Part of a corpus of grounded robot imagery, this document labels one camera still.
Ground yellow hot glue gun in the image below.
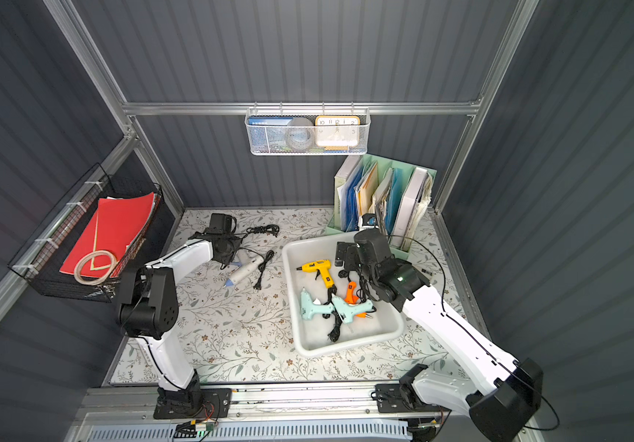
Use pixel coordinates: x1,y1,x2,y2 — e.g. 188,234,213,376
297,260,335,289

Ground orange hot glue gun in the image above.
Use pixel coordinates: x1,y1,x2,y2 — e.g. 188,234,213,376
342,282,372,322

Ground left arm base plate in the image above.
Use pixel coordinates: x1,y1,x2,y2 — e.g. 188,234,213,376
153,388,232,420

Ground aluminium front rail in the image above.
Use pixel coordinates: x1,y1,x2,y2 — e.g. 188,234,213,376
73,378,523,424

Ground blue box in basket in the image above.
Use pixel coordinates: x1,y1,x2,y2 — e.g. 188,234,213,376
245,116,293,155

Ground mint green glue gun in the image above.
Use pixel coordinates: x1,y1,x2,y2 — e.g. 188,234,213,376
300,288,335,320

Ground black coiled power cord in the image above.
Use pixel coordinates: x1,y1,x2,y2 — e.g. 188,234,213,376
240,223,282,239

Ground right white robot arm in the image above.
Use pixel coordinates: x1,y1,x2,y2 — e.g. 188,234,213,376
335,228,544,441

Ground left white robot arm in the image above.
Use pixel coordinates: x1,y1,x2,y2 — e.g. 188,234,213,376
116,213,241,392

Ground green desktop file organizer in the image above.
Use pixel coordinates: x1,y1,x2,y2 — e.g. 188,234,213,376
325,155,437,258

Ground red paper folder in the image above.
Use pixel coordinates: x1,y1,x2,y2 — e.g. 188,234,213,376
60,193,159,285

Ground white plastic storage box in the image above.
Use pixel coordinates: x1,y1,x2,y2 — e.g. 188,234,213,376
282,232,405,358

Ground black wire side basket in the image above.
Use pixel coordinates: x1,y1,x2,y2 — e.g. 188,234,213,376
8,168,171,302

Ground beige coiled tube ring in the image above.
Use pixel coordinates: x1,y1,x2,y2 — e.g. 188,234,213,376
73,249,118,287

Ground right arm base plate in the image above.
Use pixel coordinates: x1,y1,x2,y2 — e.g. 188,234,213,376
370,383,449,414

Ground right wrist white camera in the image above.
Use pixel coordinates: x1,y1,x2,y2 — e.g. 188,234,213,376
359,213,379,230

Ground grey tape roll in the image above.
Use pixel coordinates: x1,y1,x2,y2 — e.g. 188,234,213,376
284,117,314,152

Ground white wire hanging basket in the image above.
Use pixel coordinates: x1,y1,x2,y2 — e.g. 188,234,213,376
244,107,372,157

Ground yellow white alarm clock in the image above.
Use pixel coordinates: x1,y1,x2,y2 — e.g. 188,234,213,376
314,115,361,150

